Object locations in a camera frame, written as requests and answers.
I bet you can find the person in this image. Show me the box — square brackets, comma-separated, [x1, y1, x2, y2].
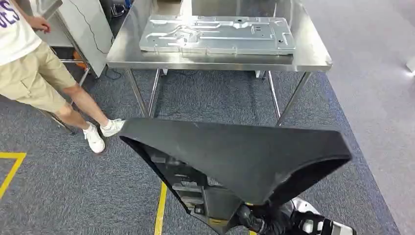
[0, 0, 126, 154]

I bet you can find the stainless steel table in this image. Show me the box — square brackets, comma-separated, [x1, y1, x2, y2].
[106, 0, 333, 127]

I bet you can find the grey metal cabinet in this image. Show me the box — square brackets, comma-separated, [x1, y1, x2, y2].
[28, 0, 115, 78]

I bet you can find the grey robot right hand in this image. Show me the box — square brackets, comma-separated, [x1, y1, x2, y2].
[236, 201, 294, 235]

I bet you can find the black floor cable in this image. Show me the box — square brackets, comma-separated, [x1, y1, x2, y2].
[103, 66, 123, 81]

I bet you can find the stamped sheet metal panel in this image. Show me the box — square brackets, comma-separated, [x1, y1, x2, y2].
[139, 14, 297, 56]

